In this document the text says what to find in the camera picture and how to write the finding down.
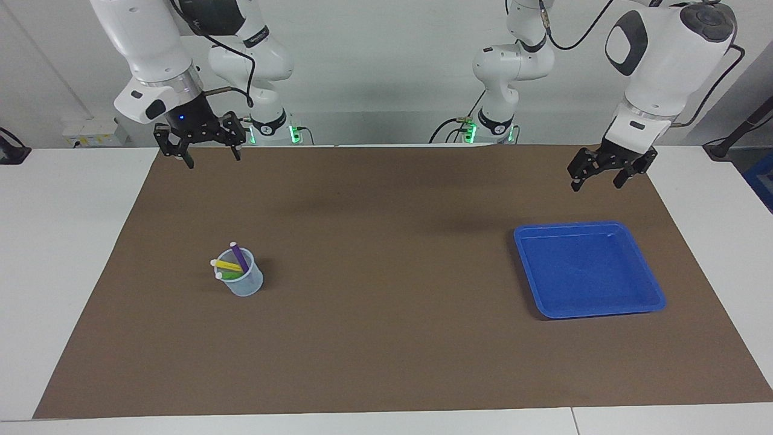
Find black base cable bundle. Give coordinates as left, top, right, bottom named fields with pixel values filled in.
left=429, top=89, right=487, bottom=144

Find black stand pole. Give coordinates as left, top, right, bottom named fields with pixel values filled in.
left=704, top=97, right=773, bottom=161

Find blue crate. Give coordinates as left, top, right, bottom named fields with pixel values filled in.
left=742, top=150, right=773, bottom=213

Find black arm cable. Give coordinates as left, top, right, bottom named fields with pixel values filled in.
left=169, top=0, right=255, bottom=109
left=539, top=0, right=746, bottom=129

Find translucent plastic cup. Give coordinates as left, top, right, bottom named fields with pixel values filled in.
left=214, top=248, right=264, bottom=297

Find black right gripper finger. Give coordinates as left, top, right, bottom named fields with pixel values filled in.
left=153, top=123, right=195, bottom=170
left=219, top=111, right=247, bottom=162

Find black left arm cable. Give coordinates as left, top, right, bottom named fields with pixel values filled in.
left=539, top=0, right=746, bottom=129

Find brown table mat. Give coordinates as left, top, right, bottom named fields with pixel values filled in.
left=33, top=144, right=773, bottom=419

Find blue plastic tray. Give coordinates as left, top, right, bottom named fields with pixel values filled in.
left=513, top=221, right=667, bottom=320

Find black desk clamp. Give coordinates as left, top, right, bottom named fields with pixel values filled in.
left=0, top=127, right=32, bottom=165

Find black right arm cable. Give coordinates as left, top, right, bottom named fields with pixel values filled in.
left=169, top=0, right=255, bottom=109

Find white power socket box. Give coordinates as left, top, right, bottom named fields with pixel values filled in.
left=62, top=118, right=130, bottom=149

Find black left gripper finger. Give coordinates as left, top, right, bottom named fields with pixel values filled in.
left=613, top=150, right=659, bottom=189
left=567, top=147, right=605, bottom=193

